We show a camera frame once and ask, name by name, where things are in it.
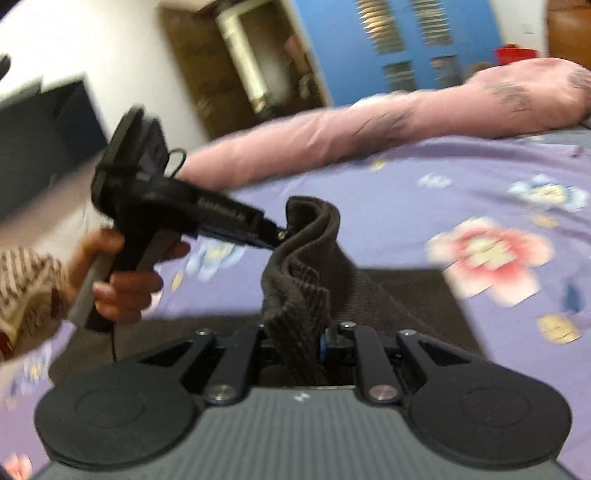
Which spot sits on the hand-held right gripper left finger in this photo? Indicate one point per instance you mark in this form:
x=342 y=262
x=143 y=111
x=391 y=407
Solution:
x=240 y=364

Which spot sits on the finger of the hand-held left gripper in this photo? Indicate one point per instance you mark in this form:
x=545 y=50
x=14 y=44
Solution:
x=274 y=233

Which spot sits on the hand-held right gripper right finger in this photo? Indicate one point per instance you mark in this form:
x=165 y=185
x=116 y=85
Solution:
x=325 y=348

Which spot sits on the dark brown pants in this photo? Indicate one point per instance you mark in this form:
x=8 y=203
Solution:
x=304 y=295

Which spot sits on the person's left forearm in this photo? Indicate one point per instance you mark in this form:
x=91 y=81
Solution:
x=30 y=300

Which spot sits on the person's left hand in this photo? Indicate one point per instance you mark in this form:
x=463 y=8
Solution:
x=120 y=290

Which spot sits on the pink floral quilt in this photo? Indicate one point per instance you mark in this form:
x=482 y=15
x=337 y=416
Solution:
x=378 y=124

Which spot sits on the brown wooden doorway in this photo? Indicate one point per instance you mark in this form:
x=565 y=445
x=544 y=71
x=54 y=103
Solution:
x=240 y=64

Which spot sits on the purple floral bed sheet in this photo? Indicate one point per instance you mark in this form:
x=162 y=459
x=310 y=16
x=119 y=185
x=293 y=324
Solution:
x=485 y=240

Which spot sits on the blue louvered cabinet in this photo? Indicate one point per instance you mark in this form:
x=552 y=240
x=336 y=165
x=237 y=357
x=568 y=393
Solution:
x=406 y=46

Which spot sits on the red box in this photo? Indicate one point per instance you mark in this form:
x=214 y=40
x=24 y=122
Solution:
x=513 y=54

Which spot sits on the wooden headboard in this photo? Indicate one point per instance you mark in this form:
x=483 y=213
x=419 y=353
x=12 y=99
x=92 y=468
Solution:
x=570 y=32

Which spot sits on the black wall television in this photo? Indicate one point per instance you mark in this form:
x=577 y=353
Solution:
x=46 y=143

